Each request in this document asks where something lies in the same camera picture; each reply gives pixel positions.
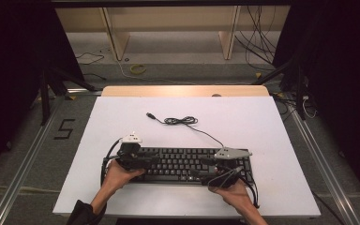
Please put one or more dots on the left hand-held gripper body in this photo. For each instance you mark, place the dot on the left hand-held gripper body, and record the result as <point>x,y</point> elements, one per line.
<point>129,156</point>

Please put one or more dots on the person's right hand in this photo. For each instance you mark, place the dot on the person's right hand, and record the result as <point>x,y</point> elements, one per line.
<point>236,195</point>

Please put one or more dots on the black metal stand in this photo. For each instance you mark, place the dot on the black metal stand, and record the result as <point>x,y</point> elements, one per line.
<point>45,100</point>
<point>300,93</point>

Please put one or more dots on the black keyboard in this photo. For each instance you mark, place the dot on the black keyboard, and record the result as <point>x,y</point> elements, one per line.
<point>175,162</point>

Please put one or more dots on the black curtain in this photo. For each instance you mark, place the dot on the black curtain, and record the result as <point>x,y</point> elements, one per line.
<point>347,93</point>
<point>12,78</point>

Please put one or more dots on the aluminium floor rail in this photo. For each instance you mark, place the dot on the aluminium floor rail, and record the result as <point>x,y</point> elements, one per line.
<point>325,162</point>
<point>22,175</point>

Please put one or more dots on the wooden shelf unit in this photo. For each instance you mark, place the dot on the wooden shelf unit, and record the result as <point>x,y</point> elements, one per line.
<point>117,39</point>

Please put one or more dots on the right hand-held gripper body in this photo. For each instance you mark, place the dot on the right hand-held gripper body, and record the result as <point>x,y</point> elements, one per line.
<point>231,153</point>

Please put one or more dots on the short aluminium rail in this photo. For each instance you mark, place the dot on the short aluminium rail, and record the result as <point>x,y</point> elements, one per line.
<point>84,92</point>

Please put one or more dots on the wooden table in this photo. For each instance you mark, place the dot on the wooden table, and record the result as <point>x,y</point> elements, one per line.
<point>168,91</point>

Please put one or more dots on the person's left hand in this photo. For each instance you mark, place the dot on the person's left hand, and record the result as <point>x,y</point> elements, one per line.
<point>115,178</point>

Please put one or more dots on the person's black sleeve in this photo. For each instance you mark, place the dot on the person's black sleeve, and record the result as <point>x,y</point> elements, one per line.
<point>82,214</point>

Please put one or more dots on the white table board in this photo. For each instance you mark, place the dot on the white table board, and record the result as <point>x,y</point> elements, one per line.
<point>247,125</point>

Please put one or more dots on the yellow tape roll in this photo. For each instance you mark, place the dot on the yellow tape roll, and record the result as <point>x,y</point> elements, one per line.
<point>132,69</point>

